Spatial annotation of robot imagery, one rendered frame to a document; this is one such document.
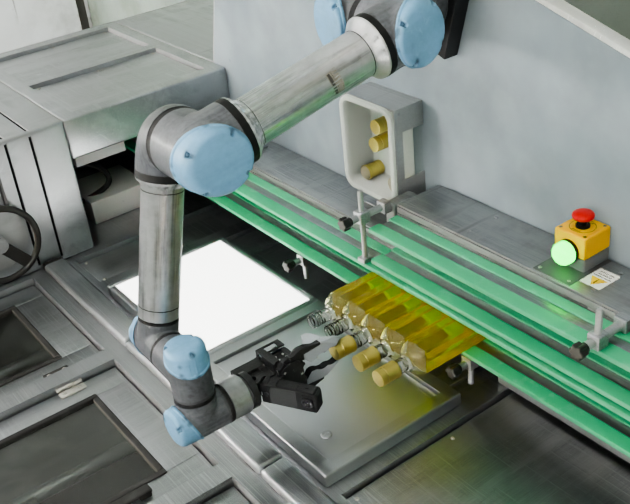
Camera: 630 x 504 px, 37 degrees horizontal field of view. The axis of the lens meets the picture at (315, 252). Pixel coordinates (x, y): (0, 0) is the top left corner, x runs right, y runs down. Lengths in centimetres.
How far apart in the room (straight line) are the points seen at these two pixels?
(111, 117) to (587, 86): 131
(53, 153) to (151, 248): 90
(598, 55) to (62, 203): 146
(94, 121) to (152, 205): 93
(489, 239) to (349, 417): 44
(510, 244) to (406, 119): 37
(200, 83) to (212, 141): 122
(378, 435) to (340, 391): 16
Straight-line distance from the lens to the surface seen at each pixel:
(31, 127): 247
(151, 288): 166
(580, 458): 182
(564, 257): 170
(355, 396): 190
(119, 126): 254
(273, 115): 149
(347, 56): 156
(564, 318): 165
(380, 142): 206
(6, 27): 534
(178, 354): 160
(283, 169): 239
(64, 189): 253
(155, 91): 257
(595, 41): 165
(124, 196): 275
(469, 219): 190
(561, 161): 177
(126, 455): 193
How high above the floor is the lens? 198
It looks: 28 degrees down
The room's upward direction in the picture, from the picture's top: 115 degrees counter-clockwise
